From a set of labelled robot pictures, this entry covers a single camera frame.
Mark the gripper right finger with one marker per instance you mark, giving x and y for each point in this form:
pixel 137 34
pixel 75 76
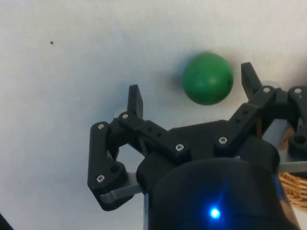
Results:
pixel 249 115

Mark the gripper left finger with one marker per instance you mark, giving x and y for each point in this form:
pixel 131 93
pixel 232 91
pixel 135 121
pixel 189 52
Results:
pixel 97 155

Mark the green ball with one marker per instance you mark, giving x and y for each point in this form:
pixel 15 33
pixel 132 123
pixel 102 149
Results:
pixel 207 79

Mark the brown wicker basket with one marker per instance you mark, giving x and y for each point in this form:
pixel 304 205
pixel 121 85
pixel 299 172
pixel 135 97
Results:
pixel 295 189

